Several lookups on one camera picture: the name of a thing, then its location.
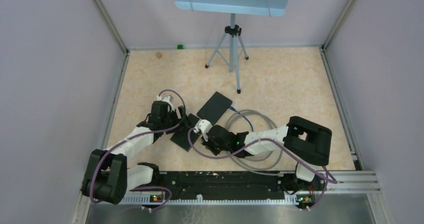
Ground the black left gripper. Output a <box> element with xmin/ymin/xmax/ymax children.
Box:
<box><xmin>161</xmin><ymin>105</ymin><xmax>193</xmax><ymax>135</ymax></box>

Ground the black mat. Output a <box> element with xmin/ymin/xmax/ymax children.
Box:
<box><xmin>170</xmin><ymin>113</ymin><xmax>200</xmax><ymax>152</ymax></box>

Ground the black network switch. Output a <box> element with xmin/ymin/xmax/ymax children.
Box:
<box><xmin>196</xmin><ymin>91</ymin><xmax>233</xmax><ymax>125</ymax></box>

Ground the blue ethernet cable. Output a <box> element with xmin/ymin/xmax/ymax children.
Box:
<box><xmin>229</xmin><ymin>105</ymin><xmax>255</xmax><ymax>132</ymax></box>

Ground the grey cable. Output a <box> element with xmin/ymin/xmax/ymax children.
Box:
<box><xmin>222</xmin><ymin>109</ymin><xmax>284</xmax><ymax>177</ymax></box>

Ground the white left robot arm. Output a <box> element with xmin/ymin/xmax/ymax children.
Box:
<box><xmin>81</xmin><ymin>96</ymin><xmax>187</xmax><ymax>204</ymax></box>

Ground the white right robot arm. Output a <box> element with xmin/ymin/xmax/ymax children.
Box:
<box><xmin>192</xmin><ymin>116</ymin><xmax>337</xmax><ymax>190</ymax></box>

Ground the small wooden cube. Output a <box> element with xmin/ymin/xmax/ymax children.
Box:
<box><xmin>156</xmin><ymin>52</ymin><xmax>163</xmax><ymax>59</ymax></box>

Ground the light blue tripod stand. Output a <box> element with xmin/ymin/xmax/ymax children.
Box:
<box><xmin>174</xmin><ymin>0</ymin><xmax>289</xmax><ymax>94</ymax></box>

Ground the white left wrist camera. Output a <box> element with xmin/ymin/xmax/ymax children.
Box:
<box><xmin>156</xmin><ymin>95</ymin><xmax>176</xmax><ymax>112</ymax></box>

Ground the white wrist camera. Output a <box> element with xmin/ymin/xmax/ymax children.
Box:
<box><xmin>194</xmin><ymin>119</ymin><xmax>213</xmax><ymax>142</ymax></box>
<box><xmin>156</xmin><ymin>95</ymin><xmax>176</xmax><ymax>112</ymax></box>

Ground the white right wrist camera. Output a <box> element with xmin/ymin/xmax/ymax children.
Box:
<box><xmin>194</xmin><ymin>119</ymin><xmax>213</xmax><ymax>142</ymax></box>

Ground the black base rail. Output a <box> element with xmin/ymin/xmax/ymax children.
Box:
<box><xmin>147</xmin><ymin>171</ymin><xmax>324</xmax><ymax>201</ymax></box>

